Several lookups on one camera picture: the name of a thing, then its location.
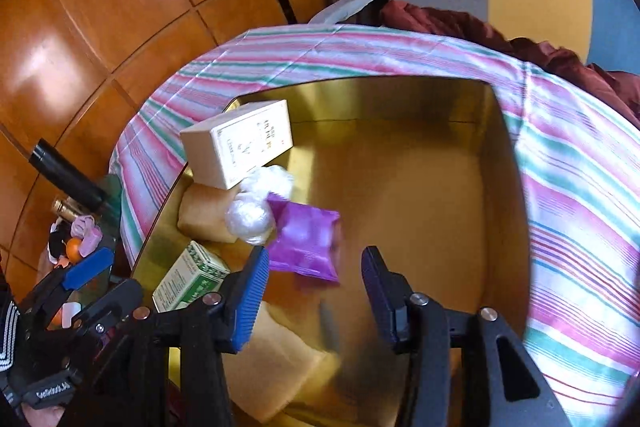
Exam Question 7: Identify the clear plastic bag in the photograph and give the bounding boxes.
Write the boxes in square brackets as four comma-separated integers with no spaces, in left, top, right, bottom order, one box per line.
[224,166,296,245]

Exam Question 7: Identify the green patterned small box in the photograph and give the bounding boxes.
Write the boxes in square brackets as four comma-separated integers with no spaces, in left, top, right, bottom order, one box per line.
[151,241,232,314]

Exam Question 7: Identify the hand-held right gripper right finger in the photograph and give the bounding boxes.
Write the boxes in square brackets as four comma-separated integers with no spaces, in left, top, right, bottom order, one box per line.
[361,246,566,427]

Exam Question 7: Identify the white cardboard box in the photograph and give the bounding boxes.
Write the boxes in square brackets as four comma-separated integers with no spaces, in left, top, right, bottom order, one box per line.
[179,99,293,190]

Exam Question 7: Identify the person's left hand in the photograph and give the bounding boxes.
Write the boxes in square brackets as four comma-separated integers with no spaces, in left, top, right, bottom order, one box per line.
[22,407,68,427]

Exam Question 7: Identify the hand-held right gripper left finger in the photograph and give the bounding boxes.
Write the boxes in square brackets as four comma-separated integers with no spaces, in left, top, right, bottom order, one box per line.
[125,246,271,427]

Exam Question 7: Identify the maroon cloth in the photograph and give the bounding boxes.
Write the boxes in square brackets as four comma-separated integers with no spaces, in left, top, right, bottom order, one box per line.
[380,0,640,128]

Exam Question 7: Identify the striped pink green blanket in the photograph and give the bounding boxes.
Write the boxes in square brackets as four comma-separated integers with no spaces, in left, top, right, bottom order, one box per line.
[109,24,640,408]

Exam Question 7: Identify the purple packet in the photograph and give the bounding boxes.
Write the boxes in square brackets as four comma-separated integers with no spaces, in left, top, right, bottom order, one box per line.
[266,192,342,284]

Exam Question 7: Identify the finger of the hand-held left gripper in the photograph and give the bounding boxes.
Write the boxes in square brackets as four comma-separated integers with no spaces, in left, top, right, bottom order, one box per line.
[47,279,143,343]
[22,248,116,323]

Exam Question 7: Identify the black tube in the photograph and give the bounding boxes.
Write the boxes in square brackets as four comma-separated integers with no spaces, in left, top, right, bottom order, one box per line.
[28,139,106,210]

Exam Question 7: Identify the gold metal tin box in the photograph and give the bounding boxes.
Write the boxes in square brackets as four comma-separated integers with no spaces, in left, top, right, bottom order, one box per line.
[131,74,533,427]

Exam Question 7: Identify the gold capped bottle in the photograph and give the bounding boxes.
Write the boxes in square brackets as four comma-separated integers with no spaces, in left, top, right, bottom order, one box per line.
[51,198,81,220]

